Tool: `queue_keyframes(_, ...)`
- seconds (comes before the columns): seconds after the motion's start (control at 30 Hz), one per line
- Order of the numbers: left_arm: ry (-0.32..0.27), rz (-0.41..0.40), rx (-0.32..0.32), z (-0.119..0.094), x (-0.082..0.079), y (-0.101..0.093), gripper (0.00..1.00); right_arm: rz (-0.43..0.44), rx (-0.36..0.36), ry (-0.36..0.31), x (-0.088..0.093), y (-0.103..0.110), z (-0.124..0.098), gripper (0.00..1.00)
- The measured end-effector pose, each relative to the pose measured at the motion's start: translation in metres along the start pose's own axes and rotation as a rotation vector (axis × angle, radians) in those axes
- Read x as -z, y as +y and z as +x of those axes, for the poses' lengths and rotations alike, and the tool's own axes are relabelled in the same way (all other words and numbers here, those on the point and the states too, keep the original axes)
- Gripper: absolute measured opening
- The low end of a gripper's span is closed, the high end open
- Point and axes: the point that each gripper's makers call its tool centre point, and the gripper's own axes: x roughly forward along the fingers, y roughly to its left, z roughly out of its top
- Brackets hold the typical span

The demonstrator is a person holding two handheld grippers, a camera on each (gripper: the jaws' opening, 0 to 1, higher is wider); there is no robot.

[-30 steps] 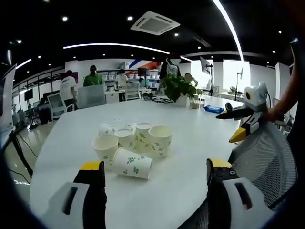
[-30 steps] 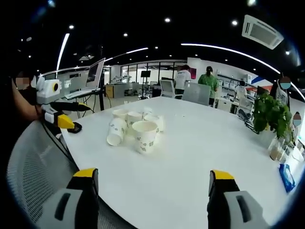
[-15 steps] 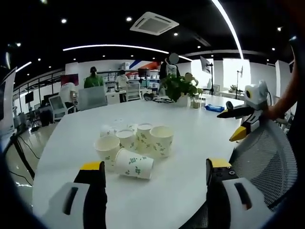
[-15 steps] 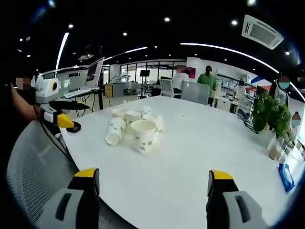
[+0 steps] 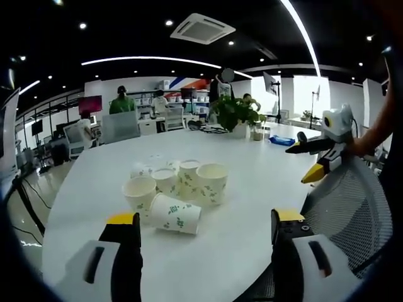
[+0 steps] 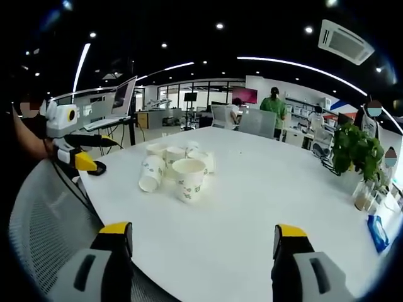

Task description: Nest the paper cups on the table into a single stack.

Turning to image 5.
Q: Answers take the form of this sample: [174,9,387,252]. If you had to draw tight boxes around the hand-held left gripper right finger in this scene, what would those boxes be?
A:
[270,207,351,302]

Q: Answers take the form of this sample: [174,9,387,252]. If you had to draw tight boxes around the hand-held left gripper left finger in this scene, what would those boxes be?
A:
[59,211,144,302]

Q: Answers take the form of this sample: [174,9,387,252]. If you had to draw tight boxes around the group of leaf-print paper cups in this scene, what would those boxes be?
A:
[121,159,229,237]

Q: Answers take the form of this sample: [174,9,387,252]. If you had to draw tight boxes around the blue wipes packet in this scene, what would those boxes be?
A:
[269,134,296,147]

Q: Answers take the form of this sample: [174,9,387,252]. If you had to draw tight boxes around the grey mesh office chair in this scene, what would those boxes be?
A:
[245,154,395,302]

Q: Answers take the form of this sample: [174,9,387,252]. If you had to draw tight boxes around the clear glass jar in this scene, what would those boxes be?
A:
[250,124,271,142]

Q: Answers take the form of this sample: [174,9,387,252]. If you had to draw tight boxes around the monitor on black stand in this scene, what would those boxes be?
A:
[262,71,283,124]

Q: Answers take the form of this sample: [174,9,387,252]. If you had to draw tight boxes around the green potted plant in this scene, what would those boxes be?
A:
[210,95,268,140]

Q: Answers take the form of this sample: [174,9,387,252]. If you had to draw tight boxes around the white round table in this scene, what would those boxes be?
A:
[42,121,327,302]

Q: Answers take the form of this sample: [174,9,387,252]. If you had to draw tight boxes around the black items on table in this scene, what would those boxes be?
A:
[187,118,228,135]

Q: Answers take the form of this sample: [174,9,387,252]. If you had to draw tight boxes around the white mesh office chair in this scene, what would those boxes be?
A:
[62,124,97,159]

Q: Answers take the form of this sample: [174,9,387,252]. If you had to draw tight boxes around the white-framed office chair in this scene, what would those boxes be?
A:
[164,106,186,131]

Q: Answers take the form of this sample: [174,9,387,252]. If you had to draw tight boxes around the grey fabric chair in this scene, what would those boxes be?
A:
[101,110,142,145]

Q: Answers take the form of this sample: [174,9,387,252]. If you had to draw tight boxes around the white low cabinet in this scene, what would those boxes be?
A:
[138,119,159,137]

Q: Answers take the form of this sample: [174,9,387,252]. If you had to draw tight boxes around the white standing board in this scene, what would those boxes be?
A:
[0,87,21,182]

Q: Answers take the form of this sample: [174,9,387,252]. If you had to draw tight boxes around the ceiling air conditioner vent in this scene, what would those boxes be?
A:
[169,13,237,46]

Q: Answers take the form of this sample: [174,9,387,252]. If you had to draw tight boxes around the red wall screen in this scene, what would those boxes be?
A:
[77,94,103,115]

